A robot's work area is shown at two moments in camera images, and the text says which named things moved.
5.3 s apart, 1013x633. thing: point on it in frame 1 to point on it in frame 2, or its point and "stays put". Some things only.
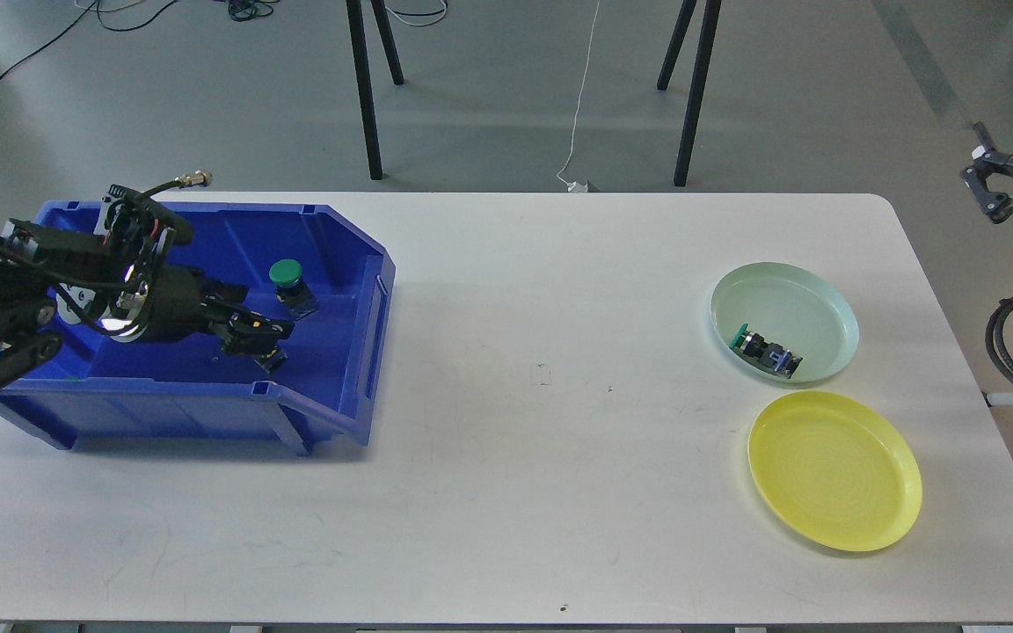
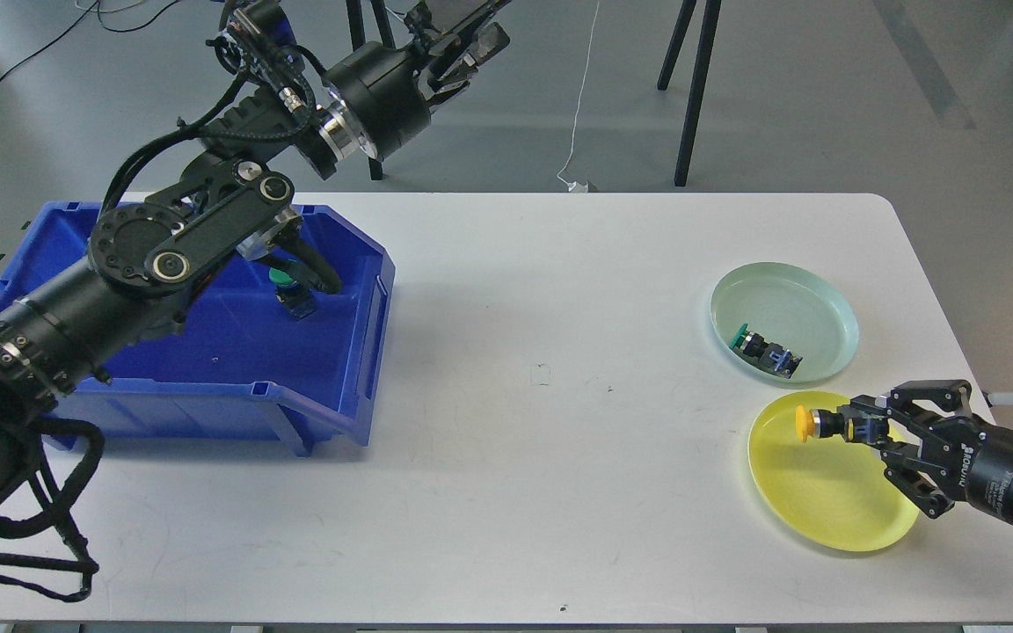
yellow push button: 271,360 to 820,423
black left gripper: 164,302 to 377,98
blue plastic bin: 302,263 stays put
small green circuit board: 768,355 stays put
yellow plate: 837,469 stays put
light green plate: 785,305 stays put
